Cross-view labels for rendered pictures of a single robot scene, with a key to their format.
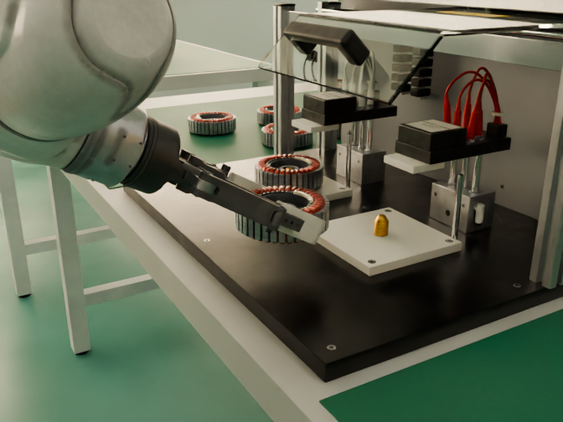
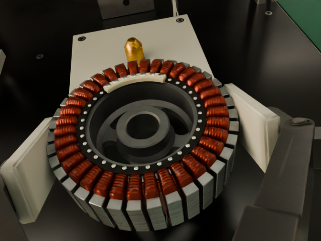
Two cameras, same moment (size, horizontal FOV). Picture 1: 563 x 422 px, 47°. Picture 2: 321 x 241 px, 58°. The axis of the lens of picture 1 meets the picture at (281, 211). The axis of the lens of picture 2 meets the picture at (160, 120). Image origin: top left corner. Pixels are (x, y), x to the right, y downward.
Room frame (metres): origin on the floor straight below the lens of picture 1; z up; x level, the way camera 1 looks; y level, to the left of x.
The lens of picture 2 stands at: (0.65, 0.09, 0.98)
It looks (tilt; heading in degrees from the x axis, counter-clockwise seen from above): 50 degrees down; 298
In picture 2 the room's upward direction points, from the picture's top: 10 degrees counter-clockwise
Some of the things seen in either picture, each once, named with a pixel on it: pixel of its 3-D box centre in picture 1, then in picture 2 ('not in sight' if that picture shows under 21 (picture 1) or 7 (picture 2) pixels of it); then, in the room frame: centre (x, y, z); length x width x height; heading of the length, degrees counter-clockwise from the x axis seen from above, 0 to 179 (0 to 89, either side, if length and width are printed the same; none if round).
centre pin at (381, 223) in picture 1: (381, 224); (133, 49); (0.79, -0.13, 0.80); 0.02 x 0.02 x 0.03
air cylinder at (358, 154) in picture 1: (360, 162); not in sight; (1.07, -0.14, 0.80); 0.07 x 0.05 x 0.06; 30
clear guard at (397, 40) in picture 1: (436, 44); not in sight; (0.73, -0.17, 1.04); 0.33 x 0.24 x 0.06; 120
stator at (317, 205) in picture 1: (281, 213); (144, 133); (0.71, 0.00, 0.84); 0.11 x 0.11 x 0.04
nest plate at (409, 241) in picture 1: (380, 238); (137, 63); (0.79, -0.13, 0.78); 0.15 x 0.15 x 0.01; 30
